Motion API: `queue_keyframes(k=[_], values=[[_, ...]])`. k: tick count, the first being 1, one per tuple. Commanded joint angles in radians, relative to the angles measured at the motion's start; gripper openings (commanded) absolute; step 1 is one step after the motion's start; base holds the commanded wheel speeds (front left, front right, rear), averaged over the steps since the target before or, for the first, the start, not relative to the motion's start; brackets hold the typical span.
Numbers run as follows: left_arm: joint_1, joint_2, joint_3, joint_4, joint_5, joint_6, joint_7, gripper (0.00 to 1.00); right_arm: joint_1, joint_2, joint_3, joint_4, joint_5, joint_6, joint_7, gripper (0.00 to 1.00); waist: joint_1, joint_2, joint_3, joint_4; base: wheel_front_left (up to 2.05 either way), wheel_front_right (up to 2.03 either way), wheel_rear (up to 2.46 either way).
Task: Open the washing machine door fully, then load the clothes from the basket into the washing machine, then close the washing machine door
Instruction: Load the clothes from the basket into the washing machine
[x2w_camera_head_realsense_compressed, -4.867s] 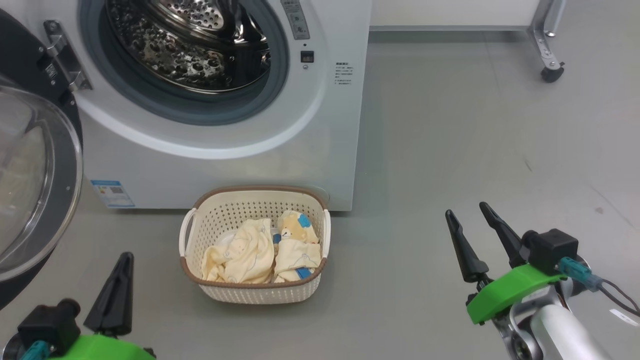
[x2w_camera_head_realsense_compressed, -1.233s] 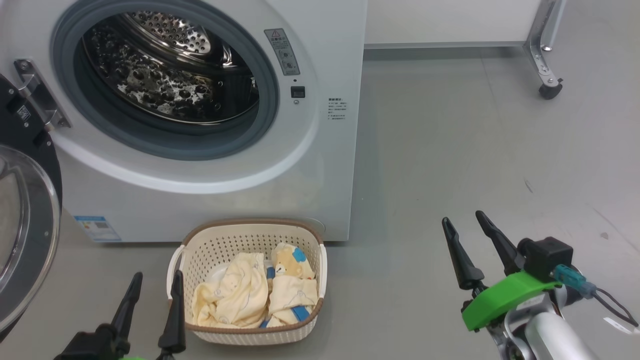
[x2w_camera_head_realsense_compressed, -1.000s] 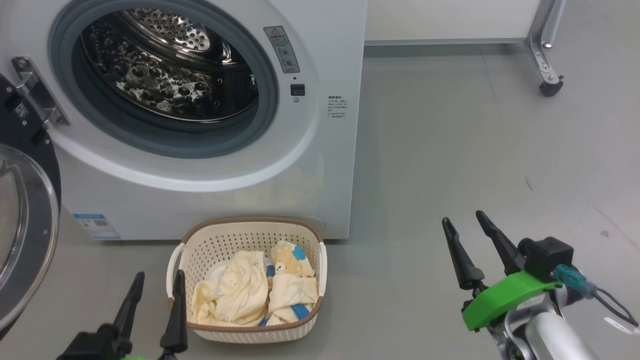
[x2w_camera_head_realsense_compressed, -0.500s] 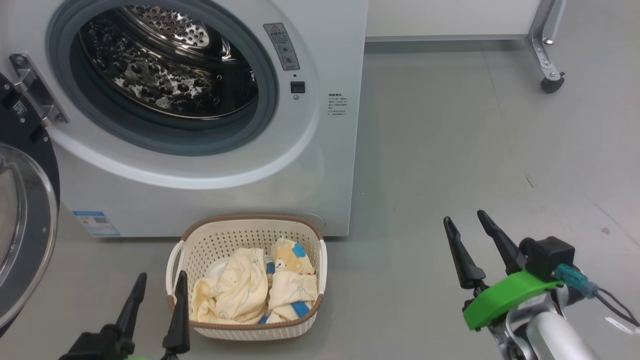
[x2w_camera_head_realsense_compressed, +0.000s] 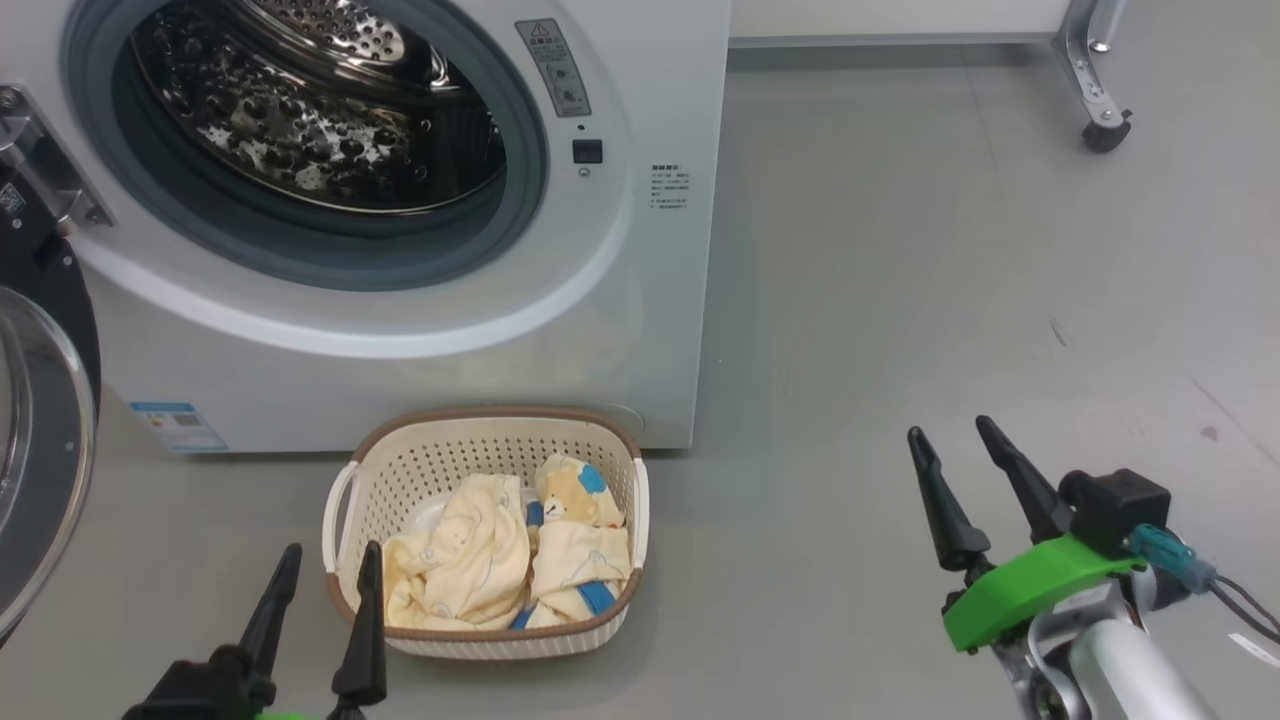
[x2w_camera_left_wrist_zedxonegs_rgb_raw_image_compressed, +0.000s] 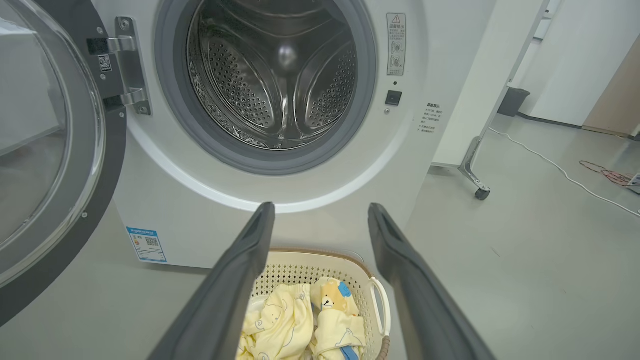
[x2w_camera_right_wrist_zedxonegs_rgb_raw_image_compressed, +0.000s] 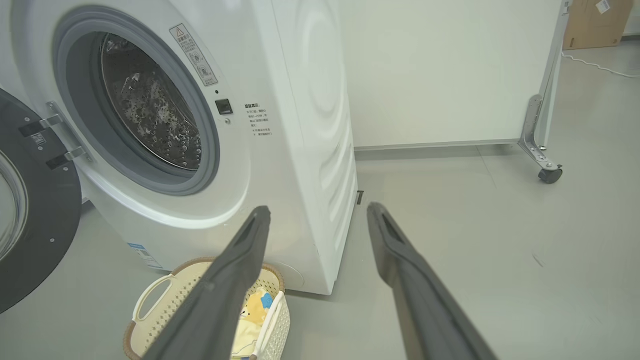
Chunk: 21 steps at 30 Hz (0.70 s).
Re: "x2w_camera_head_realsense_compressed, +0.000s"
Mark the metal frame leg with caster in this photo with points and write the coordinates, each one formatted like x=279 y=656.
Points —
x=1095 y=80

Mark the white front-load washing machine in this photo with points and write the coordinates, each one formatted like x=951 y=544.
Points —
x=600 y=300

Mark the cream laundry basket brown rim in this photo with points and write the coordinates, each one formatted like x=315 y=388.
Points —
x=430 y=465

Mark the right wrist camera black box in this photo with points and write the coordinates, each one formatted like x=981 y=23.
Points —
x=1120 y=505

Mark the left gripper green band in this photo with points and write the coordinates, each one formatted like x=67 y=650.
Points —
x=290 y=715

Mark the yellow bear print pants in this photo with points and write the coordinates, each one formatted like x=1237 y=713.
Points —
x=465 y=555

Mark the black round washing machine door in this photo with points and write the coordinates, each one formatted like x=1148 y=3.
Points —
x=50 y=400

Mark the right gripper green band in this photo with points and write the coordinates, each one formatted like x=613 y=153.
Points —
x=1030 y=585

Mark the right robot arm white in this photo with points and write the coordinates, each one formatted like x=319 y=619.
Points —
x=1140 y=680

